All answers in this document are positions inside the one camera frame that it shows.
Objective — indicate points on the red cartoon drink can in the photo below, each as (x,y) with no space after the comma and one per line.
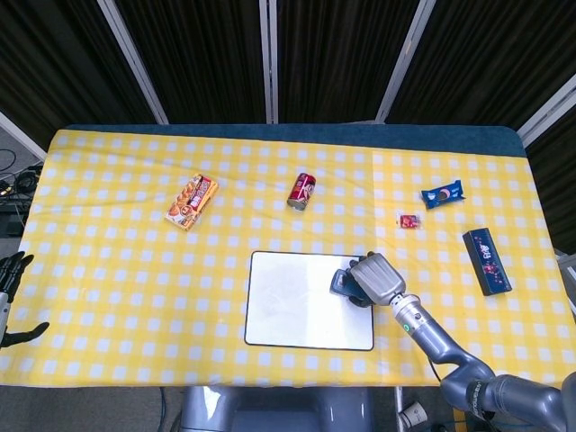
(302,191)

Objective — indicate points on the teal whiteboard eraser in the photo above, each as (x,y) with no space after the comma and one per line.
(337,281)

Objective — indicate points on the black pleated curtain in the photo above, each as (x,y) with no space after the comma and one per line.
(558,180)
(337,58)
(495,54)
(54,58)
(198,58)

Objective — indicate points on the white frame post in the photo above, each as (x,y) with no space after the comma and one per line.
(269,58)
(406,58)
(546,112)
(132,58)
(18,135)

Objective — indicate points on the teal felt table cover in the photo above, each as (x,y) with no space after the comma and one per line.
(315,132)

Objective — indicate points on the dark blue long box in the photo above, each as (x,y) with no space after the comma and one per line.
(487,262)

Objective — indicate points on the yellow white checkered tablecloth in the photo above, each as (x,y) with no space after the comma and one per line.
(112,292)

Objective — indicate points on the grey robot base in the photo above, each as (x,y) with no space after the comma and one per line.
(270,411)

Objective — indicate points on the yellow snack box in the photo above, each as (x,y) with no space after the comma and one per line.
(191,202)

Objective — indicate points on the white dry-erase board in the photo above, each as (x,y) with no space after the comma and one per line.
(292,310)

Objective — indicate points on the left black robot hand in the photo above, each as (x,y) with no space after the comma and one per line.
(13,270)

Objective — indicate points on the blue cookie packet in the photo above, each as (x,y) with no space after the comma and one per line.
(443,194)

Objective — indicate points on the white table leg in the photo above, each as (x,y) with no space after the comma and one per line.
(398,405)

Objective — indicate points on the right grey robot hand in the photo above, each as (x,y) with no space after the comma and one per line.
(375,279)

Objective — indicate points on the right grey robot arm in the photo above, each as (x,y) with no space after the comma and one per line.
(432,335)

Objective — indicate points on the small red candy packet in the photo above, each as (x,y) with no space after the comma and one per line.
(408,221)

